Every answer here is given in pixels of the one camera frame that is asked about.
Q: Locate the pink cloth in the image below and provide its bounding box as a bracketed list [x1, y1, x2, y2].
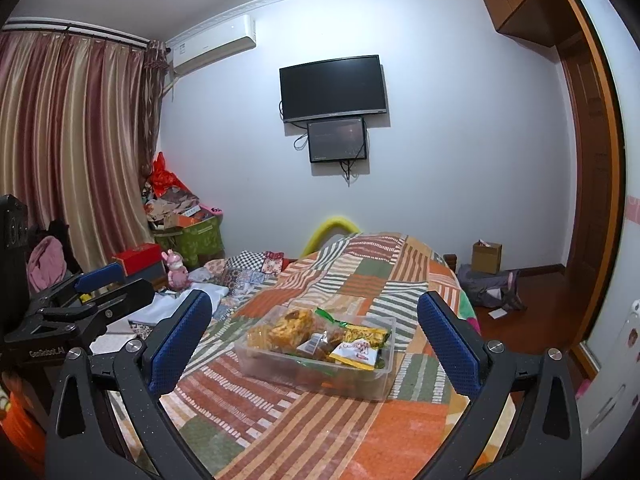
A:
[27, 236, 68, 291]

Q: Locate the striped patchwork blanket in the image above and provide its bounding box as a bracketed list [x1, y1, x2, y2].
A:
[107, 231, 518, 480]

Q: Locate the orange printed bag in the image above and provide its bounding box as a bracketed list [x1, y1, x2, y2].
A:
[0, 370, 51, 466]

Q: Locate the green snack packet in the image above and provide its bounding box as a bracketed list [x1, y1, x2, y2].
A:
[312, 307, 351, 329]

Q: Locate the small black wall monitor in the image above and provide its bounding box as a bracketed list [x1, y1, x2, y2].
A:
[306, 116, 369, 163]

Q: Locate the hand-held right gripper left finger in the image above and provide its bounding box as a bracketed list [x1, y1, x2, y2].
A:
[44, 289, 221, 480]

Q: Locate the brown wooden door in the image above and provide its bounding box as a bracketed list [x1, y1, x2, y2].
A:
[555, 30, 626, 346]

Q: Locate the striped brown curtain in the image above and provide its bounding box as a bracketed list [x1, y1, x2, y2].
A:
[0, 30, 168, 281]

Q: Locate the pink rabbit toy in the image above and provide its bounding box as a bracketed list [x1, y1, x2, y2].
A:
[161, 249, 192, 291]

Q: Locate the small white black snack packet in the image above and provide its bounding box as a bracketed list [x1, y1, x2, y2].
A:
[295, 332, 326, 361]

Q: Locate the black cloth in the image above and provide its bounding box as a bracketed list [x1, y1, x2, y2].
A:
[47, 219, 82, 271]

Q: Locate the checkered floral quilt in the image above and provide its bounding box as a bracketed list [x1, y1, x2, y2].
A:
[190, 250, 296, 321]

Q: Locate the white plastic bag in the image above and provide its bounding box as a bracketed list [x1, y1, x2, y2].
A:
[127, 282, 231, 326]

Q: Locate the white air conditioner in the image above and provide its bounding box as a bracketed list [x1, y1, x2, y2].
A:
[167, 14, 257, 78]

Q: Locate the black wall television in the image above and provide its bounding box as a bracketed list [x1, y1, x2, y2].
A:
[279, 55, 390, 123]

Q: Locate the small cardboard box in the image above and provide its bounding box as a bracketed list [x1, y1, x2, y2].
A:
[471, 240, 503, 275]

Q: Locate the yellow foam tube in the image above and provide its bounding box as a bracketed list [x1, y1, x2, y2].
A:
[300, 216, 361, 258]

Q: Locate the red plastic bag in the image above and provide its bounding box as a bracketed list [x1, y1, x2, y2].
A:
[150, 151, 179, 198]

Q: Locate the green patterned box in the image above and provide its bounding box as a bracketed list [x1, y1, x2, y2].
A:
[152, 215, 226, 271]

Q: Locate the clear plastic container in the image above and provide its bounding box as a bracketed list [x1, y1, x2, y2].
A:
[234, 302, 398, 402]

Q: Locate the white stickered cabinet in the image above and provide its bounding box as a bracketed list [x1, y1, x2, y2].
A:
[575, 297, 640, 441]

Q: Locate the wooden overhead cabinet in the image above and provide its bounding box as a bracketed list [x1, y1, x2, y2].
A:
[479, 0, 576, 48]

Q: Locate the clear-wrapped tan biscuit packet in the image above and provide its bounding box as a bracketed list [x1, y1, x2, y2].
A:
[272, 309, 321, 353]

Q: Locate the grey purple backpack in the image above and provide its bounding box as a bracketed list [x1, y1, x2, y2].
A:
[457, 264, 526, 311]

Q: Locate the orange red box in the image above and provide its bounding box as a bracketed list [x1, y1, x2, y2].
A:
[111, 242, 167, 277]

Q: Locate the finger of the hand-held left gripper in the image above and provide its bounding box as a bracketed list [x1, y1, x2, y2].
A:
[29, 263, 126, 314]
[25, 280, 153, 346]

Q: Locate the white curtain rod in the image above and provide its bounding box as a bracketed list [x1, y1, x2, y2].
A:
[0, 17, 151, 47]

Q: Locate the clear packet of yellow crisps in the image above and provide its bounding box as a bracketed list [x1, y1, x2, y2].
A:
[246, 322, 281, 356]

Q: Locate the white yellow snack packet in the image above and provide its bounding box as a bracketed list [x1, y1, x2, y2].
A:
[329, 339, 383, 372]

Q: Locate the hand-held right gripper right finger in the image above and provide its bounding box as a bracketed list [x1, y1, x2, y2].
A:
[416, 290, 583, 480]

